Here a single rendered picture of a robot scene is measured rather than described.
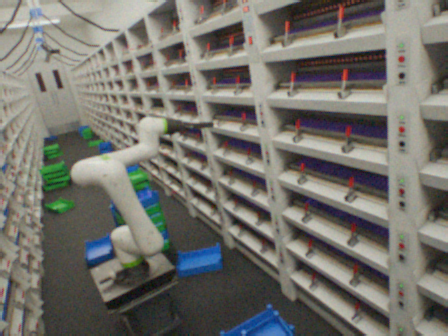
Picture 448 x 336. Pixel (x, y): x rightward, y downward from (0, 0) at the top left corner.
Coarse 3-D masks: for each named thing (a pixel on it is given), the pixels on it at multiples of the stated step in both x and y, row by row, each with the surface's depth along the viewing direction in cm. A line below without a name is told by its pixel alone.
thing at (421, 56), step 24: (408, 24) 82; (432, 48) 84; (432, 72) 86; (408, 96) 88; (432, 120) 90; (408, 168) 94; (432, 192) 98; (408, 216) 99; (408, 240) 102; (408, 264) 105; (408, 288) 108; (408, 312) 111
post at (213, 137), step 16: (176, 0) 195; (192, 0) 191; (208, 0) 196; (192, 16) 193; (208, 32) 200; (192, 48) 197; (192, 64) 203; (192, 80) 210; (208, 80) 206; (208, 112) 211; (208, 144) 218; (208, 160) 227; (224, 192) 229; (224, 224) 239; (224, 240) 248
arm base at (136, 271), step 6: (144, 258) 173; (120, 264) 170; (138, 264) 167; (144, 264) 171; (114, 270) 166; (120, 270) 166; (126, 270) 167; (132, 270) 166; (138, 270) 167; (144, 270) 169; (108, 276) 165; (114, 276) 165; (120, 276) 165; (126, 276) 167; (132, 276) 166; (138, 276) 167; (102, 282) 163; (120, 282) 164
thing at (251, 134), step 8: (224, 104) 215; (232, 104) 210; (216, 112) 213; (208, 120) 212; (208, 128) 213; (216, 128) 201; (224, 128) 192; (232, 128) 186; (248, 128) 175; (256, 128) 158; (232, 136) 188; (240, 136) 179; (248, 136) 171; (256, 136) 163
